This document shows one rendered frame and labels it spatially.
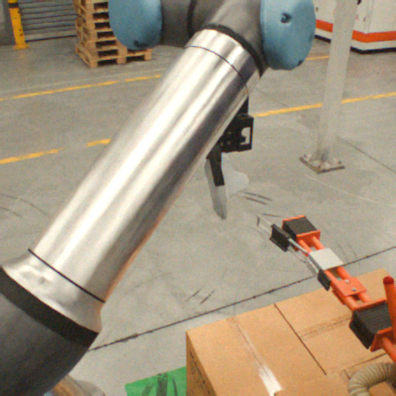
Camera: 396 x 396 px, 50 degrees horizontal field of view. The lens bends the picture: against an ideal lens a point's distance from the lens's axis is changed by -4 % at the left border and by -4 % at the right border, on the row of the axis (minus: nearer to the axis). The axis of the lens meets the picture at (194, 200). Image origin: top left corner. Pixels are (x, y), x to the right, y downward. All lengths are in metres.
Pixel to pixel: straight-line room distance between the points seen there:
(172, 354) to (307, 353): 0.88
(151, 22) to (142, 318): 2.22
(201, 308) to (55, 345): 2.31
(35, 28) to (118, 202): 9.26
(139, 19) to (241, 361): 1.40
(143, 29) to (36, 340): 0.32
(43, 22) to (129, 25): 9.08
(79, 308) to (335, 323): 1.62
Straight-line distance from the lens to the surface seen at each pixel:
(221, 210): 0.64
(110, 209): 0.33
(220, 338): 1.77
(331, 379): 1.21
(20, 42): 9.09
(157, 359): 2.39
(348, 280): 1.09
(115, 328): 2.55
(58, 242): 0.34
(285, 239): 1.18
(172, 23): 0.48
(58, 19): 9.59
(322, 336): 1.83
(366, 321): 1.00
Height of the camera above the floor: 1.90
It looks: 33 degrees down
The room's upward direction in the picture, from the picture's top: straight up
